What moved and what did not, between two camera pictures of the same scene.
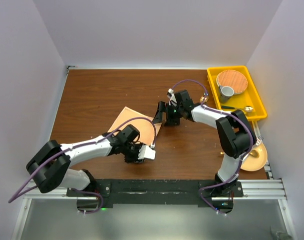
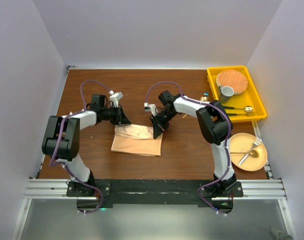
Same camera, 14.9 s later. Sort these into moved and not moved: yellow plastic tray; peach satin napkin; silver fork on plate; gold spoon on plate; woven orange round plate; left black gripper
Moved: peach satin napkin; left black gripper
Not moved: yellow plastic tray; silver fork on plate; gold spoon on plate; woven orange round plate
